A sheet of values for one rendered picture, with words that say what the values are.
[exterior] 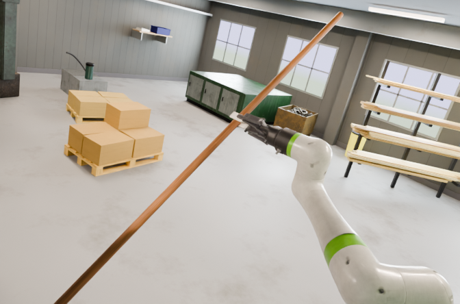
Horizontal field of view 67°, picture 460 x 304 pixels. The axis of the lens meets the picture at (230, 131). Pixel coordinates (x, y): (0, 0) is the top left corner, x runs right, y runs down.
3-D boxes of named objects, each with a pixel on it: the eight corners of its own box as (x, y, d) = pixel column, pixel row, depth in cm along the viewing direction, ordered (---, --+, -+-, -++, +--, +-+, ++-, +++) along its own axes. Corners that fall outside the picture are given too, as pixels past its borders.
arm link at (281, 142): (304, 142, 127) (301, 126, 120) (285, 165, 122) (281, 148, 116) (290, 136, 130) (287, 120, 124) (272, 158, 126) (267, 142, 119)
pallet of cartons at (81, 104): (118, 109, 746) (120, 91, 734) (138, 123, 691) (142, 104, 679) (61, 109, 663) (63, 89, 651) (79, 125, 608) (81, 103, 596)
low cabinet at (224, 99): (284, 124, 958) (293, 95, 933) (236, 127, 819) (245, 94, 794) (232, 100, 1092) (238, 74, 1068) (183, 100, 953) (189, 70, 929)
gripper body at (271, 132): (272, 138, 120) (252, 129, 126) (276, 153, 126) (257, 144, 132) (285, 124, 123) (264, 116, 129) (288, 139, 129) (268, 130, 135)
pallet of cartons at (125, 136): (138, 141, 604) (145, 100, 582) (170, 166, 537) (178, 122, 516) (58, 146, 513) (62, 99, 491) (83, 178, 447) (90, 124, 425)
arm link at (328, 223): (368, 233, 92) (329, 232, 90) (356, 266, 97) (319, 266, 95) (320, 166, 125) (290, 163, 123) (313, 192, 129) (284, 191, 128)
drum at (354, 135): (361, 159, 811) (370, 135, 793) (354, 161, 785) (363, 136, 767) (347, 153, 834) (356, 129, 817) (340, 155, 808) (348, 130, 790)
